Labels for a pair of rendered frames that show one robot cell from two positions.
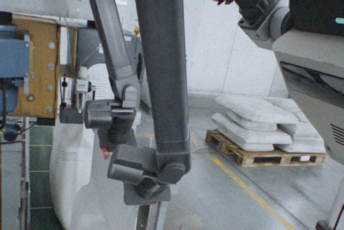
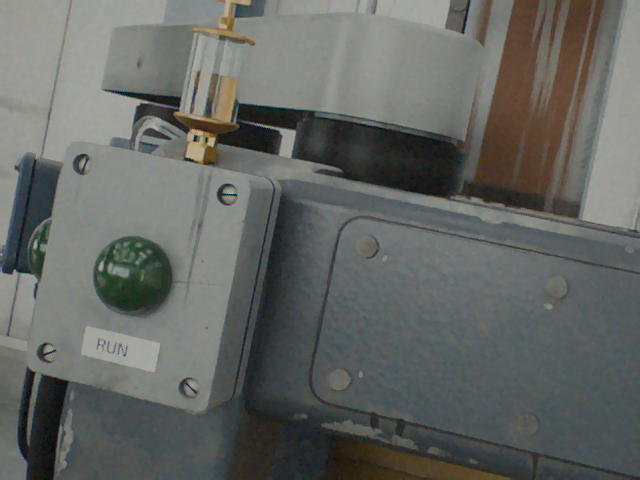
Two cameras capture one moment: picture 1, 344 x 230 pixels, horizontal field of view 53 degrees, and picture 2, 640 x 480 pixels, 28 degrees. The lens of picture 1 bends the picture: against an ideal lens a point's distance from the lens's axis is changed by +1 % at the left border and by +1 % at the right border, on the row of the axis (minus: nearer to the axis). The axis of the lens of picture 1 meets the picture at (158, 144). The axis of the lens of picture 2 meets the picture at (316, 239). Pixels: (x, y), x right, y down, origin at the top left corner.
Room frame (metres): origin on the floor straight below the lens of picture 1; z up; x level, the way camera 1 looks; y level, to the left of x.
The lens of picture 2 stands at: (1.63, -0.29, 1.34)
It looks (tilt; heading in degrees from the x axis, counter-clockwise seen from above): 3 degrees down; 126
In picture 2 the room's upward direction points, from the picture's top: 11 degrees clockwise
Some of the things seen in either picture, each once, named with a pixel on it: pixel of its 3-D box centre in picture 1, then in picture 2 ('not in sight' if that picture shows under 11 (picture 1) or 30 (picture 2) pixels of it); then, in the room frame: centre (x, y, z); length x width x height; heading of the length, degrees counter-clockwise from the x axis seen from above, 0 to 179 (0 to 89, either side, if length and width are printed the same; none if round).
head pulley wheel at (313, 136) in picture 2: (99, 25); (379, 157); (1.26, 0.27, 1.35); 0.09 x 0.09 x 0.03
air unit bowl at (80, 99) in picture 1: (80, 100); not in sight; (1.12, 0.29, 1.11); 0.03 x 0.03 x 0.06
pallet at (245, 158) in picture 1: (263, 146); not in sight; (4.08, -1.29, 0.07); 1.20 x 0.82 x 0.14; 115
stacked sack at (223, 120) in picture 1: (240, 122); not in sight; (4.13, -0.95, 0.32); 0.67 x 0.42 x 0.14; 117
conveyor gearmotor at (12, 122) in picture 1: (13, 129); not in sight; (2.62, 1.20, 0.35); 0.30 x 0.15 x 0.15; 23
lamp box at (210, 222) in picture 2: not in sight; (156, 273); (1.29, 0.09, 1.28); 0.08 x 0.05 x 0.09; 23
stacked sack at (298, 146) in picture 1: (298, 143); not in sight; (4.02, -1.67, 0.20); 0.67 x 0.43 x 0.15; 113
